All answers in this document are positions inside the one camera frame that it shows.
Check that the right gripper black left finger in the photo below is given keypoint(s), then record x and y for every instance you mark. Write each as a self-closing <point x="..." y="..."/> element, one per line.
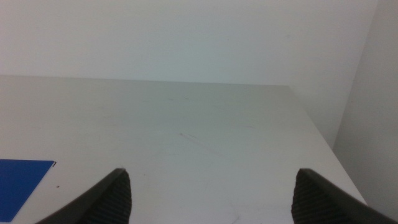
<point x="105" y="202"/>

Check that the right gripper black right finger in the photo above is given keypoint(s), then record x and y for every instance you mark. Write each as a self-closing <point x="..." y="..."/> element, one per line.
<point x="320" y="202"/>

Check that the blue rectangular mat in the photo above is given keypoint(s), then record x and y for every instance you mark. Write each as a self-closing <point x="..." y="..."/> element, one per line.
<point x="18" y="186"/>

